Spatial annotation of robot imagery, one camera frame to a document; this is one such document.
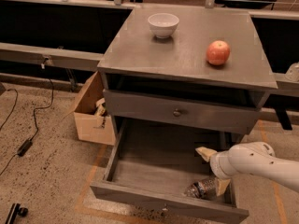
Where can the grey wooden cabinet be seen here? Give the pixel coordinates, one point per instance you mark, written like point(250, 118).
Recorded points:
point(176, 67)

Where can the black clamp on floor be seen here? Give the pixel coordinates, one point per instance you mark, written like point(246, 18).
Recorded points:
point(16, 211)

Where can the open grey bottom drawer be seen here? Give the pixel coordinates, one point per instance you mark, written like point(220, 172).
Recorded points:
point(153, 163)

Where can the red apple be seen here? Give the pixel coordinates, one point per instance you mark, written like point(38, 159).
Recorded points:
point(218, 52)

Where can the white ceramic bowl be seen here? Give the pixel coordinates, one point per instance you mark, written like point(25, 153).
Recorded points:
point(163, 25)

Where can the grey metal rail frame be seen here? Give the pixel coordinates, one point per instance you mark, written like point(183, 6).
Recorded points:
point(83, 60)

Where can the clear plastic water bottle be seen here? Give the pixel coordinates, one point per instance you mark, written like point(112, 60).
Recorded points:
point(202, 189)

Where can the cardboard box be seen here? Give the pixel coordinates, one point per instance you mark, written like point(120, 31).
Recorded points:
point(90, 126)

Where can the closed grey drawer with knob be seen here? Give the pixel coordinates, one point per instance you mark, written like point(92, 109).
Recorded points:
point(224, 118)

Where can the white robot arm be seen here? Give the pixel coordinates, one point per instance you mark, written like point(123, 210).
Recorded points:
point(256, 158)

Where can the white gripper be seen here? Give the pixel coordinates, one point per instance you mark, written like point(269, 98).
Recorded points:
point(217, 166)

